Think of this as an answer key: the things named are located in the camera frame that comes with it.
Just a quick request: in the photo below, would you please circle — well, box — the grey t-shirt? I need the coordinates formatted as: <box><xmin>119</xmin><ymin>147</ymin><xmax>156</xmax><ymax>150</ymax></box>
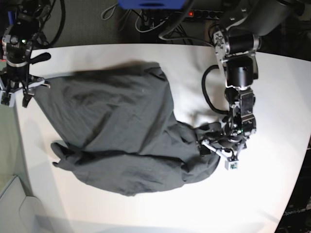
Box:
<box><xmin>35</xmin><ymin>63</ymin><xmax>220</xmax><ymax>196</ymax></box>

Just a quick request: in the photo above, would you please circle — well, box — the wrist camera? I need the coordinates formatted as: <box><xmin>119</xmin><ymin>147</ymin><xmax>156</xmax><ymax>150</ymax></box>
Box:
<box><xmin>0</xmin><ymin>90</ymin><xmax>16</xmax><ymax>107</ymax></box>
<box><xmin>225</xmin><ymin>159</ymin><xmax>239</xmax><ymax>170</ymax></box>

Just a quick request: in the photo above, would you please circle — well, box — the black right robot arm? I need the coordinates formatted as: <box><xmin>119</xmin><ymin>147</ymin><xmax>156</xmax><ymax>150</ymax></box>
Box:
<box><xmin>0</xmin><ymin>0</ymin><xmax>66</xmax><ymax>108</ymax></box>

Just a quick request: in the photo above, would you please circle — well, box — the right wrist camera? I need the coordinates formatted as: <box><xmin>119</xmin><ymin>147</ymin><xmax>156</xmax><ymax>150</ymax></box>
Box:
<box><xmin>0</xmin><ymin>90</ymin><xmax>16</xmax><ymax>107</ymax></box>

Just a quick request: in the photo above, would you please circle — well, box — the white cable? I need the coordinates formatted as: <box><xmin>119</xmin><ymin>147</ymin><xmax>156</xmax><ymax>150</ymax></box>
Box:
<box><xmin>135</xmin><ymin>14</ymin><xmax>167</xmax><ymax>33</ymax></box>

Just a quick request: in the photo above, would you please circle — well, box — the black power strip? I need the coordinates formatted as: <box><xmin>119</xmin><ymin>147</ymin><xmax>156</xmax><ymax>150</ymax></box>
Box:
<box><xmin>184</xmin><ymin>10</ymin><xmax>224</xmax><ymax>21</ymax></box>

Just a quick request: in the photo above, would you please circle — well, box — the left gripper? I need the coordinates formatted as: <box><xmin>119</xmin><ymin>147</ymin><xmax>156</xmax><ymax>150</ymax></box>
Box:
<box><xmin>198</xmin><ymin>135</ymin><xmax>248</xmax><ymax>160</ymax></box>

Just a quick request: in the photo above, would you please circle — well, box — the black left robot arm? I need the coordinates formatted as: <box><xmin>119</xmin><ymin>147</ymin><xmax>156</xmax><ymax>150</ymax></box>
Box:
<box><xmin>200</xmin><ymin>0</ymin><xmax>311</xmax><ymax>170</ymax></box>

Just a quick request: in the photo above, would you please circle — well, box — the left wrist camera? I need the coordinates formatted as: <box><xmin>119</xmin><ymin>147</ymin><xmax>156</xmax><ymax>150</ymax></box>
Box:
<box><xmin>225</xmin><ymin>159</ymin><xmax>239</xmax><ymax>170</ymax></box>

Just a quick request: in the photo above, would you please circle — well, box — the blue box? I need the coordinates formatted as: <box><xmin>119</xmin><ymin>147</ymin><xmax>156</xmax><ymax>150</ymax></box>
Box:
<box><xmin>118</xmin><ymin>0</ymin><xmax>186</xmax><ymax>10</ymax></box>

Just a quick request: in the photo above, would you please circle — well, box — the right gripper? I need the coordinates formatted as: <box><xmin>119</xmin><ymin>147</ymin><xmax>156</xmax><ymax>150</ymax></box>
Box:
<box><xmin>0</xmin><ymin>68</ymin><xmax>51</xmax><ymax>108</ymax></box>

